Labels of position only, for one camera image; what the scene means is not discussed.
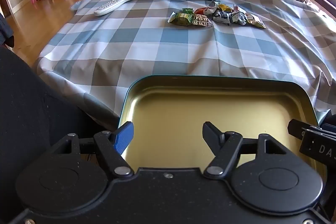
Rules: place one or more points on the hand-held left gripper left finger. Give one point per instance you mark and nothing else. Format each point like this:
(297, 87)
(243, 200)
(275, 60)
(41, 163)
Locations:
(122, 138)

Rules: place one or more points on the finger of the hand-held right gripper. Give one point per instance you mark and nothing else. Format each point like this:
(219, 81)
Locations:
(296, 127)

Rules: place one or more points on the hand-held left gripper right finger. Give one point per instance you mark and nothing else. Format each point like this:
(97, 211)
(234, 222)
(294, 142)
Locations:
(212, 136)

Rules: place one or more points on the gold tin tray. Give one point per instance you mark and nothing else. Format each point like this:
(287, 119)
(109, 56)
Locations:
(210, 113)

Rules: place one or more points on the white green snack packet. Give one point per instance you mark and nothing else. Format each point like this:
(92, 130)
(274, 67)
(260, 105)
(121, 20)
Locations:
(256, 22)

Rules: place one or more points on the white navy snack packet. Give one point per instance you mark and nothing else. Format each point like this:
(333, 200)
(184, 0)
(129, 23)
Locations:
(221, 17)

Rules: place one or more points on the blue grey checked tablecloth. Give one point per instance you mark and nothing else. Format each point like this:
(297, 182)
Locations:
(157, 56)

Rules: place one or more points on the person's dark clothing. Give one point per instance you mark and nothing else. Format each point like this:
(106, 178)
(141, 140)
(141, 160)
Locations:
(34, 113)

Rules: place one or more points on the brown gold patterned snack packet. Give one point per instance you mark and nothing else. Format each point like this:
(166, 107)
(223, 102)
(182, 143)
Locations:
(201, 21)

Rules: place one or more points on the white teal snack packet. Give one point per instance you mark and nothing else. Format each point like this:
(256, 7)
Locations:
(239, 19)

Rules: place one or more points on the red orange snack packet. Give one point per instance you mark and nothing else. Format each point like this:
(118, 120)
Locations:
(203, 11)

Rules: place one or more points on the yellow snack packet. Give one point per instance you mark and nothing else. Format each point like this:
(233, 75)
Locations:
(225, 7)

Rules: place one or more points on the silver snack packet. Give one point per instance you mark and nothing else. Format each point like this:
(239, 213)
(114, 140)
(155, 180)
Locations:
(239, 8)

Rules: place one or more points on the white remote control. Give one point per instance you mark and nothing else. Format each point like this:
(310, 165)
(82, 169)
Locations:
(113, 5)

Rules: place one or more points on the dark blue cloth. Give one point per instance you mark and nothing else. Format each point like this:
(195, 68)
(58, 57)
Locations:
(5, 32)

